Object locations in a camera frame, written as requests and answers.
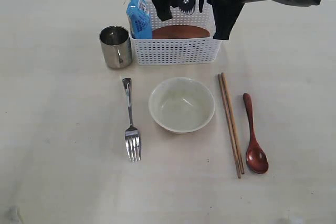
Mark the floral ceramic bowl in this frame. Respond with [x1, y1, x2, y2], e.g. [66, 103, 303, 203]
[148, 77, 215, 134]

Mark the white perforated plastic basket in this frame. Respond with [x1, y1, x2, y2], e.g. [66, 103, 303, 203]
[130, 0, 222, 66]

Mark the shiny steel cup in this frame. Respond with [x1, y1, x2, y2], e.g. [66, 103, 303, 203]
[99, 26, 133, 69]

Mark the dark flat plate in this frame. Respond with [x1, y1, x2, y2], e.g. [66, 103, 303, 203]
[152, 25, 210, 39]

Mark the blue snack packet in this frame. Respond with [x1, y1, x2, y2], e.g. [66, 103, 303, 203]
[126, 0, 152, 39]

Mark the silver metal fork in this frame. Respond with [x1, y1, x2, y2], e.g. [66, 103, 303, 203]
[122, 78, 142, 163]

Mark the wooden chopstick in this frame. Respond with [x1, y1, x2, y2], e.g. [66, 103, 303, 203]
[220, 72, 245, 174]
[217, 73, 241, 179]

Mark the brown wooden spoon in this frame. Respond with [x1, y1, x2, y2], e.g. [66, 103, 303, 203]
[243, 93, 269, 174]

